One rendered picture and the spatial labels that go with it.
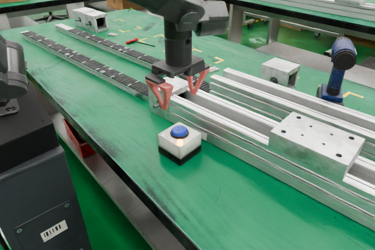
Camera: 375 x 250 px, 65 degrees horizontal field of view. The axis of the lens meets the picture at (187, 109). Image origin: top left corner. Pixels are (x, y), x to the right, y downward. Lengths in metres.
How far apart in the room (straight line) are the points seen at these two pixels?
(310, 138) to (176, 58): 0.32
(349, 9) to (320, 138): 1.68
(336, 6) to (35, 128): 2.00
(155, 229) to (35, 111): 0.73
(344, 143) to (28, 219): 0.80
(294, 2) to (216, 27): 1.86
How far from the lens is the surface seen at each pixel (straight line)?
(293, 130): 0.67
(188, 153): 0.74
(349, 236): 0.68
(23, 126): 0.81
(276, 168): 0.71
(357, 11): 2.27
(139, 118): 0.91
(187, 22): 0.54
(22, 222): 0.94
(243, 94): 0.93
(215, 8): 0.61
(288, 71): 1.04
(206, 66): 0.67
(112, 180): 1.53
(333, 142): 0.67
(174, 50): 0.60
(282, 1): 2.49
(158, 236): 1.29
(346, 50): 0.91
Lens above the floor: 1.28
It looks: 32 degrees down
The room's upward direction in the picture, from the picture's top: straight up
